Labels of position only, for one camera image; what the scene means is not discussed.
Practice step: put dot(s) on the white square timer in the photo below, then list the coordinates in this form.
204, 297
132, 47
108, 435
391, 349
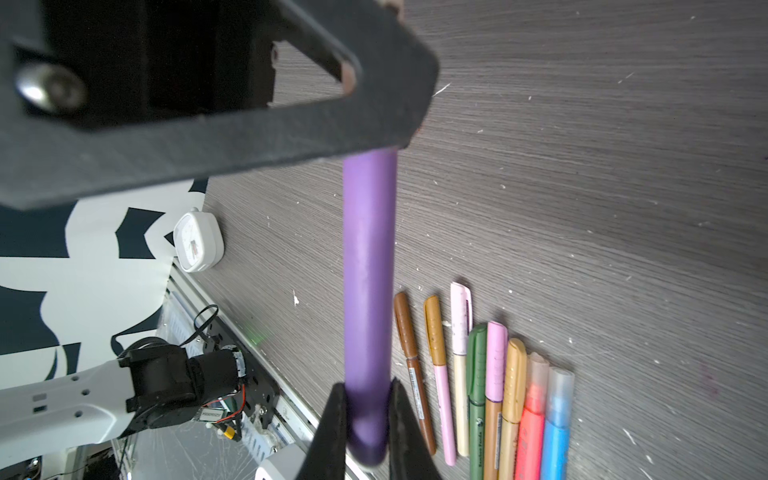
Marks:
198, 241

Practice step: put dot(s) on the purple highlighter pen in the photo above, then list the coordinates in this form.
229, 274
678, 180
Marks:
369, 206

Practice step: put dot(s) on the pink cap brown marker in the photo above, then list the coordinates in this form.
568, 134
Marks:
497, 339

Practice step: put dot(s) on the white tablet device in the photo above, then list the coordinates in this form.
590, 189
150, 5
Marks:
284, 464

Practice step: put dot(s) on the pink cap cream marker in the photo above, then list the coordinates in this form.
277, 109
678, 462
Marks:
461, 323

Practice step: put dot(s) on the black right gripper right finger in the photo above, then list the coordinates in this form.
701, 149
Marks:
409, 457

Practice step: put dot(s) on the tan marker pen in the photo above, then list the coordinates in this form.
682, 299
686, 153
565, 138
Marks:
513, 406

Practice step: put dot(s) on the blue highlighter pen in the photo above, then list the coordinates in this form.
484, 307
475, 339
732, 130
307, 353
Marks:
555, 445

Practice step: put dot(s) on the brown marker pen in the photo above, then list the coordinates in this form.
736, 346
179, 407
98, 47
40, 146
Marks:
409, 346

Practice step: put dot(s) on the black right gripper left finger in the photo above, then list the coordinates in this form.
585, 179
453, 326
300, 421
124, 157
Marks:
326, 456

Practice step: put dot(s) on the ochre cap pink marker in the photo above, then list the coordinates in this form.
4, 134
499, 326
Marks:
436, 344

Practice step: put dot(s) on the red highlighter pen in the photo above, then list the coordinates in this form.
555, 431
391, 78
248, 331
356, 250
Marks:
531, 427

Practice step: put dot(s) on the green marker pen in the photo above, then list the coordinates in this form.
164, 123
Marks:
476, 382

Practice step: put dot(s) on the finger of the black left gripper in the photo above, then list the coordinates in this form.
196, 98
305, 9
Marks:
105, 96

